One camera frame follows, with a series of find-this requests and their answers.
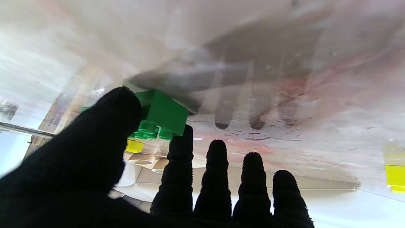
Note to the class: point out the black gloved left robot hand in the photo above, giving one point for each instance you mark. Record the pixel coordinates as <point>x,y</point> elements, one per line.
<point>72,164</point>

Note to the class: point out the yellow toy brick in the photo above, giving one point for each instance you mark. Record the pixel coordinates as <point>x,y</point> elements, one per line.
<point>395,177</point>
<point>134,146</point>

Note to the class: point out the wooden bowl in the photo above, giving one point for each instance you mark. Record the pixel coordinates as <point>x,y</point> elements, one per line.
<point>140,159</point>

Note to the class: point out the beige sofa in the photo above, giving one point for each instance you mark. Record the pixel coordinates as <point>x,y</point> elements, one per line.
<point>322,183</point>

